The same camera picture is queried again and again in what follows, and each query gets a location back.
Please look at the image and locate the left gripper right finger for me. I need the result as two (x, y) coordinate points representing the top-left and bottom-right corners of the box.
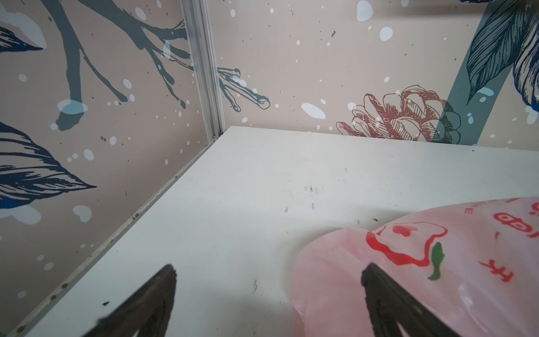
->
(361, 263), (457, 337)

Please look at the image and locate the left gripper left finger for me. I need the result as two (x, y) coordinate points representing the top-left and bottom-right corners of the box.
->
(85, 264), (177, 337)

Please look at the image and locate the pink plastic bag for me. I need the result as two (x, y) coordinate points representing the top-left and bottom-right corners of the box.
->
(291, 197), (538, 336)

